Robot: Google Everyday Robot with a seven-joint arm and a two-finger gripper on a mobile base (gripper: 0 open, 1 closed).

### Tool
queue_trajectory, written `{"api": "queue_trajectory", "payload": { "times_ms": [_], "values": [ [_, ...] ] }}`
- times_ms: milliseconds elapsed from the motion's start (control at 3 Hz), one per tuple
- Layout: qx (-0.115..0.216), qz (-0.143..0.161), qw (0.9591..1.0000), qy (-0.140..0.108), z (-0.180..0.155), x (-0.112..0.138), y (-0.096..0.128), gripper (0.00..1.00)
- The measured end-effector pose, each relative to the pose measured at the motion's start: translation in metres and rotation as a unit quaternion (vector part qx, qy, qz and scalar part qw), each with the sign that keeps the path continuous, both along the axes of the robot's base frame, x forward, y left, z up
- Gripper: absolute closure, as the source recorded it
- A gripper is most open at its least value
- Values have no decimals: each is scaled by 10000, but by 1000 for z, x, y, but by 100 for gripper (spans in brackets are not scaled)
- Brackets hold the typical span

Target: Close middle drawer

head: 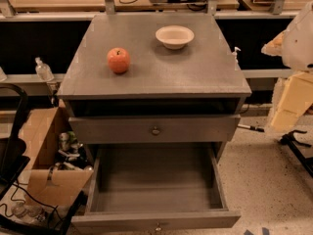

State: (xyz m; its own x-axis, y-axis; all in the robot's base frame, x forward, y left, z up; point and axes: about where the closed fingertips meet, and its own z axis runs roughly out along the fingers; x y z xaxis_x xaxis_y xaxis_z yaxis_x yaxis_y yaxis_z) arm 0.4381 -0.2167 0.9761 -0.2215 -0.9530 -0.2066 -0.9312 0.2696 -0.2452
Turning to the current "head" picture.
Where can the grey drawer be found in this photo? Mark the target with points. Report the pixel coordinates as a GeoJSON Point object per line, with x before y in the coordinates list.
{"type": "Point", "coordinates": [155, 187]}
{"type": "Point", "coordinates": [123, 130]}

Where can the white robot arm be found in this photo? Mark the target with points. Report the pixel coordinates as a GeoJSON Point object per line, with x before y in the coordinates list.
{"type": "Point", "coordinates": [293, 97]}

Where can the grey wooden drawer cabinet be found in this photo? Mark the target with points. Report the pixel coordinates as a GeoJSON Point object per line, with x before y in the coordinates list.
{"type": "Point", "coordinates": [201, 79]}

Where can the red apple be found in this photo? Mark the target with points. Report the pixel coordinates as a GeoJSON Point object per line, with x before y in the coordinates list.
{"type": "Point", "coordinates": [118, 60]}

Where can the white bowl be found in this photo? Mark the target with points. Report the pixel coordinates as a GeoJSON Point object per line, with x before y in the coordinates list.
{"type": "Point", "coordinates": [174, 37]}

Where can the items in cardboard box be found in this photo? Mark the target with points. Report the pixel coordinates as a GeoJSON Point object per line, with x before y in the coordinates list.
{"type": "Point", "coordinates": [71, 154]}

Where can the small pump bottle right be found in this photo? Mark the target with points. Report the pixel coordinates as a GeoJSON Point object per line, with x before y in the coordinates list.
{"type": "Point", "coordinates": [236, 52]}

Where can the clear sanitizer bottle left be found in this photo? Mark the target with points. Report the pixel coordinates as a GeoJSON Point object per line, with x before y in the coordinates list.
{"type": "Point", "coordinates": [43, 70]}

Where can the black tripod stand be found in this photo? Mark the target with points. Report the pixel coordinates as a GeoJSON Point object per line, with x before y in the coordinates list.
{"type": "Point", "coordinates": [298, 152]}

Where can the cardboard box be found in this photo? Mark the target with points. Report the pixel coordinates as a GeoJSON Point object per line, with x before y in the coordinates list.
{"type": "Point", "coordinates": [46, 184]}

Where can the black chair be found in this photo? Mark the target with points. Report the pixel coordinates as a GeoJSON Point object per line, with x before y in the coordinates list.
{"type": "Point", "coordinates": [12, 159]}

